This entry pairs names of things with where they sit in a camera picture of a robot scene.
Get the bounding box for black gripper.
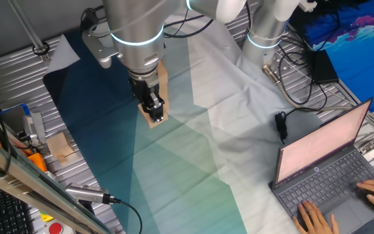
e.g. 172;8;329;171
129;77;166;123

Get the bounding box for person's left hand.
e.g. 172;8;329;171
292;200;340;234

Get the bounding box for blue green white cloth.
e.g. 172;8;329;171
42;8;324;234

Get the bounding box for silver cylindrical device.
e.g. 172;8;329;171
64;182;121;205

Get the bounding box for orange button box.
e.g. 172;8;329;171
27;152;48;173

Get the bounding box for grey metal pole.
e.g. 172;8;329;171
6;0;51;62

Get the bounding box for grey box red button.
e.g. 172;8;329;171
45;220;66;234

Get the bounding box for grey laptop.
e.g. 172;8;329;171
268;97;374;234

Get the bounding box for black power adapter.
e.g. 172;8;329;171
309;48;340;85

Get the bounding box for black keyboard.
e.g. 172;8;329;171
0;181;34;234

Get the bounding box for blue illustrated mat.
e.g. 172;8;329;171
289;0;374;113

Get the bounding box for silver camera mount bracket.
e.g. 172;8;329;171
82;27;123;69

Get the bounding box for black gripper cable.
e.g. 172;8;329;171
163;18;214;39
163;8;206;33

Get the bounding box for black device cable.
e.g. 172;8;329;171
108;194;143;234

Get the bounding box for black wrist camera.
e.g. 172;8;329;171
80;8;99;33

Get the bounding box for metal hose connector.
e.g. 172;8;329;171
262;63;281;86

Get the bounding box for black tied power cable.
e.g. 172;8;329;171
273;73;329;144

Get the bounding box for black base cables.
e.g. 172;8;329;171
276;29;329;107

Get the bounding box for aluminium frame beam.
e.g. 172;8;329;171
0;129;113;234

